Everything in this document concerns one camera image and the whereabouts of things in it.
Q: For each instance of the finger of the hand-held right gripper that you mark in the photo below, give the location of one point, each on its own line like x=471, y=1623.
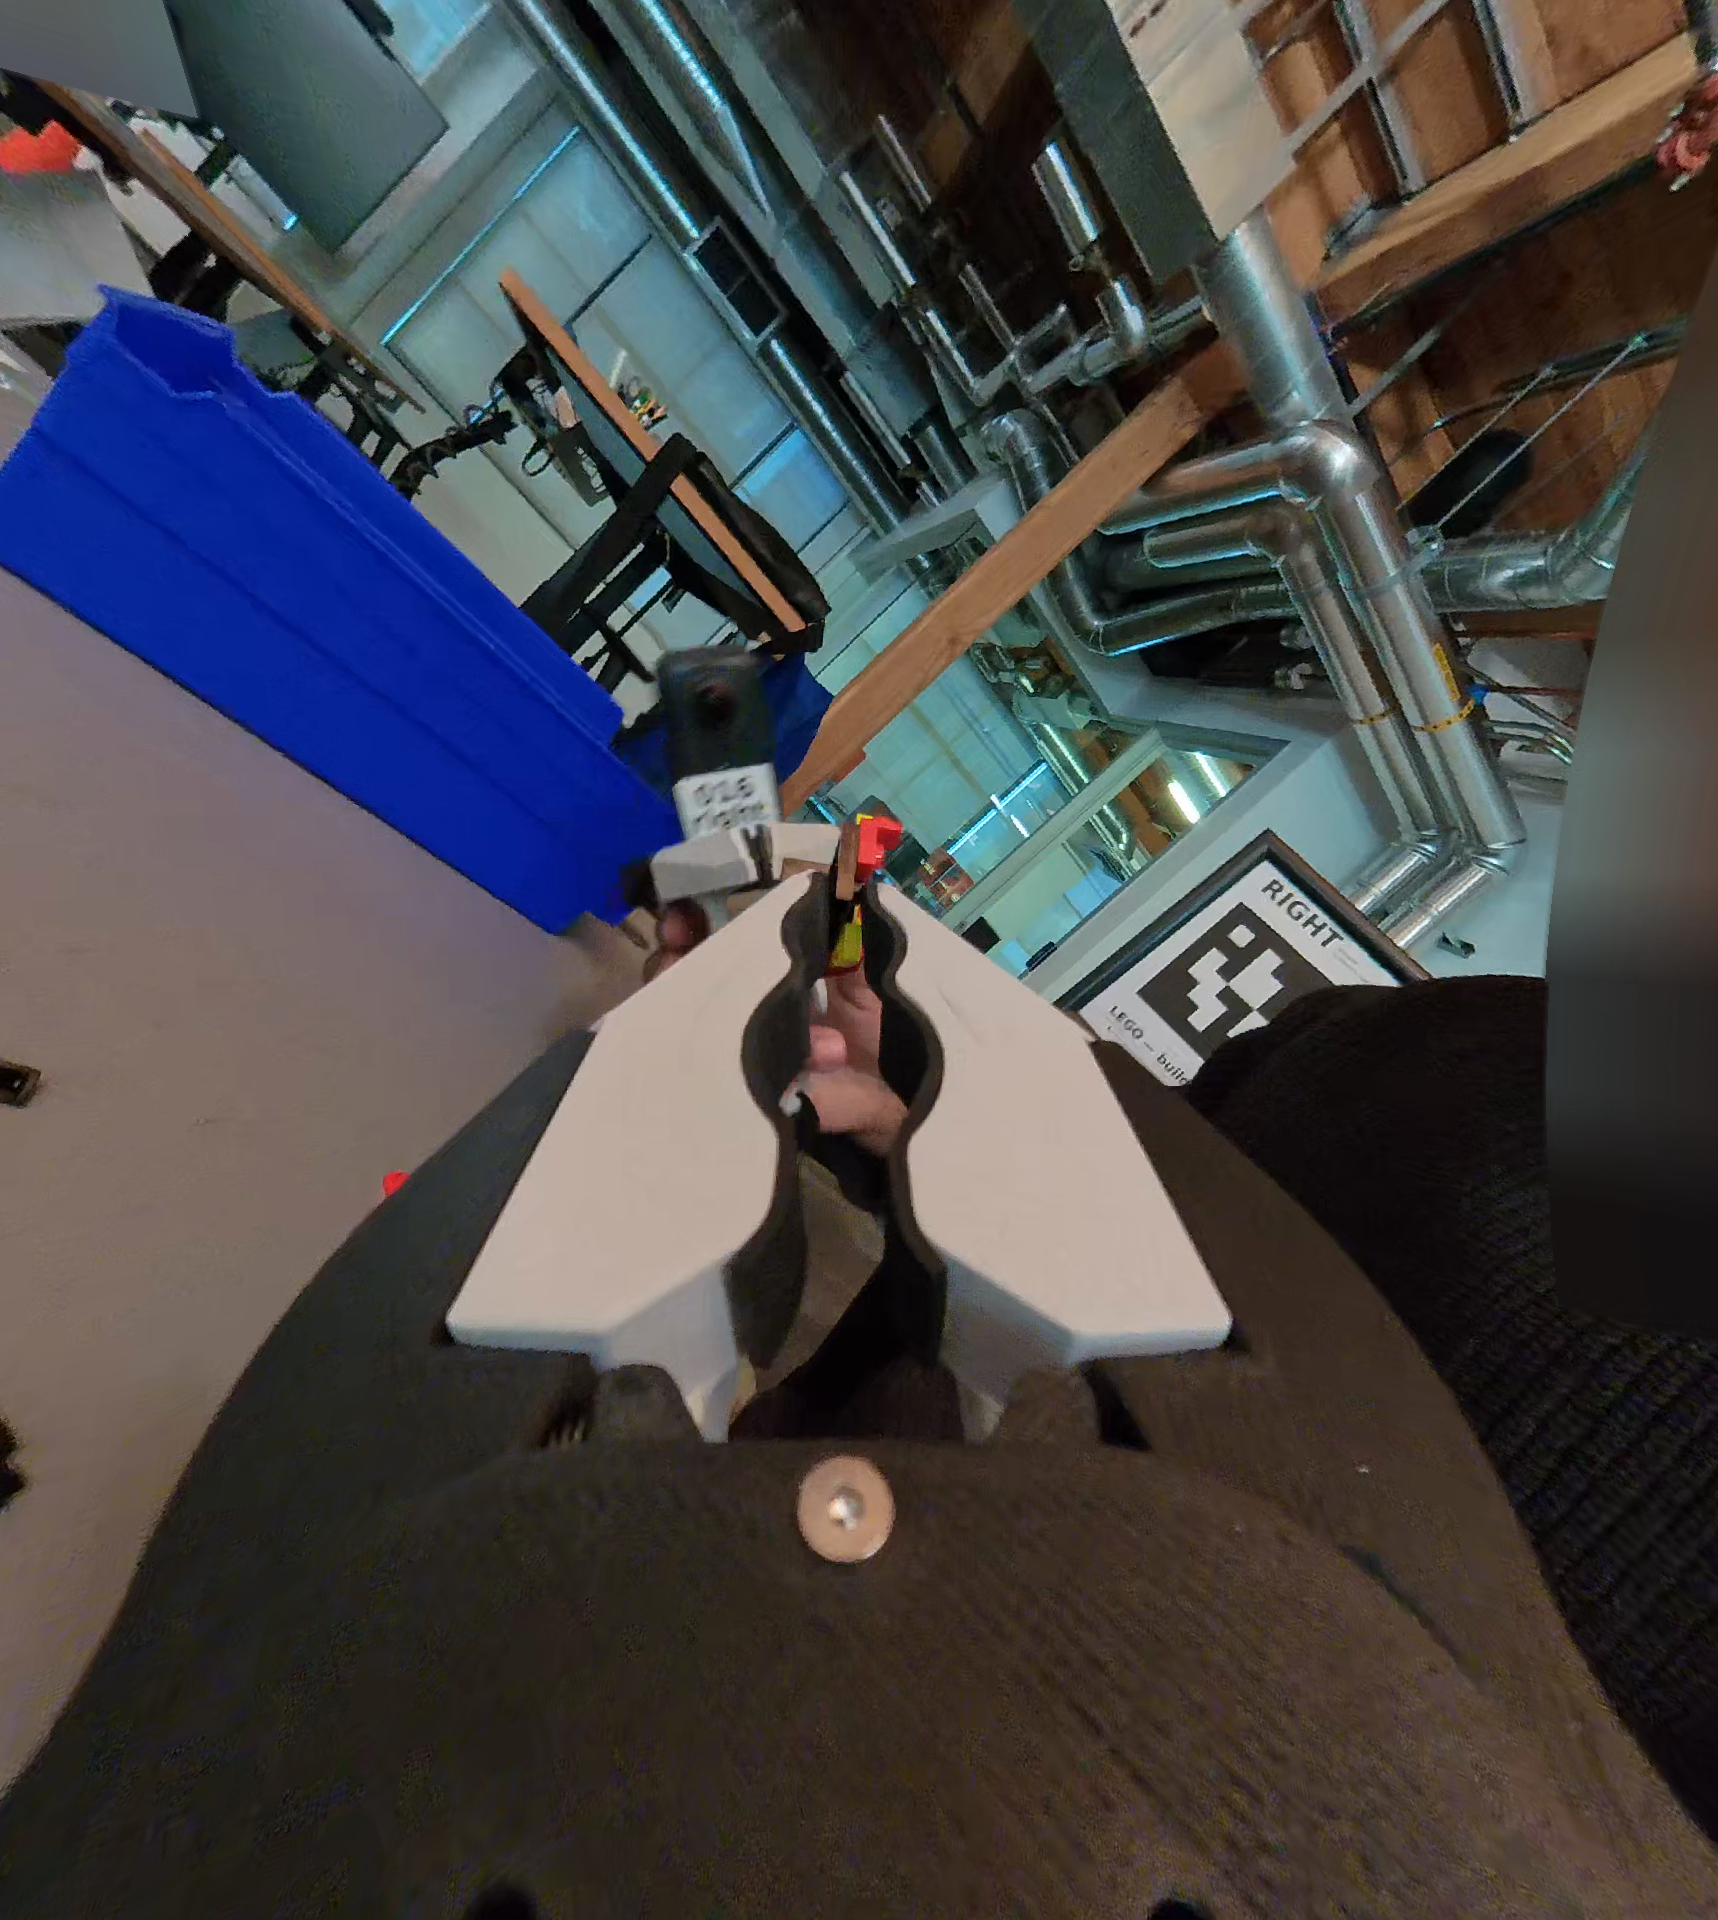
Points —
x=811, y=848
x=702, y=870

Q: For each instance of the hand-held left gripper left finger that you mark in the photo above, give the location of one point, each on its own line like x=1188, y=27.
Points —
x=618, y=1170

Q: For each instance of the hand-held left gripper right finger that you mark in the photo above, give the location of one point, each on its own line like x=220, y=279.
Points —
x=1069, y=1184

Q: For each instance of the yellow wing lego assembly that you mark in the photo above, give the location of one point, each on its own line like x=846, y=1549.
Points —
x=881, y=840

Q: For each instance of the person's right hand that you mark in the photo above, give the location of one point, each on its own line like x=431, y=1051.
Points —
x=852, y=1065

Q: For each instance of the blue jacket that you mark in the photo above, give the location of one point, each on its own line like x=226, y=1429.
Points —
x=799, y=721

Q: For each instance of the wooden top standing desk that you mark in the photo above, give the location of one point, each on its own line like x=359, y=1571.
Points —
x=709, y=525

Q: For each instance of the framed black white tag sign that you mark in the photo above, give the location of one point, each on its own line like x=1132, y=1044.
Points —
x=1234, y=974

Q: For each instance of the wooden ceiling beam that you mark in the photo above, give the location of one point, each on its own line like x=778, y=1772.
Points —
x=1025, y=570

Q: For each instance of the blue plastic bin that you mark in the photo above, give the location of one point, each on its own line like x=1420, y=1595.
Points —
x=275, y=601

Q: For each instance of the computer monitor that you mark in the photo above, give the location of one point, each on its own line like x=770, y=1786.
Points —
x=304, y=105

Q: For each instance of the silver ventilation duct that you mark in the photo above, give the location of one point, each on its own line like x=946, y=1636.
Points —
x=1392, y=644

